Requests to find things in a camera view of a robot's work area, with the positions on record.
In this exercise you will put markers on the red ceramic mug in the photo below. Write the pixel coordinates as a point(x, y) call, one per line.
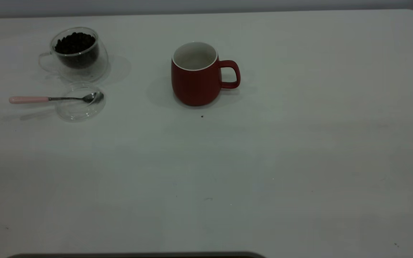
point(194, 86)

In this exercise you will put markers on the clear round glass lid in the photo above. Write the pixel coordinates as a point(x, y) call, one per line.
point(79, 114)

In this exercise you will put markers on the dark coffee beans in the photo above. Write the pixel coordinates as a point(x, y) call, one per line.
point(75, 44)

